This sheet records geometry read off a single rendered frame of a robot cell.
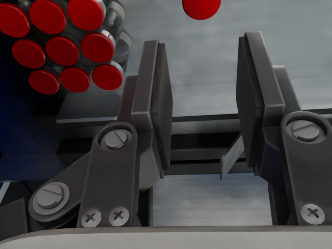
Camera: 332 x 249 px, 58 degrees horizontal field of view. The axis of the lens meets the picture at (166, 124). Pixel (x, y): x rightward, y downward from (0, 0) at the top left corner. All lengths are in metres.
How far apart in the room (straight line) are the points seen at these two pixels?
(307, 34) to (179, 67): 0.10
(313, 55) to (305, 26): 0.03
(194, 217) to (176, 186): 0.09
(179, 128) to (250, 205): 0.17
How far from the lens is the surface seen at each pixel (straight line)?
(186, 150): 0.30
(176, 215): 0.45
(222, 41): 0.24
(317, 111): 0.28
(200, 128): 0.30
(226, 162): 0.26
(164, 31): 0.23
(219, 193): 0.40
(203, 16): 0.18
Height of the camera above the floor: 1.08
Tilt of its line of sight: 44 degrees down
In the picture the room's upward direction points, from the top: 176 degrees counter-clockwise
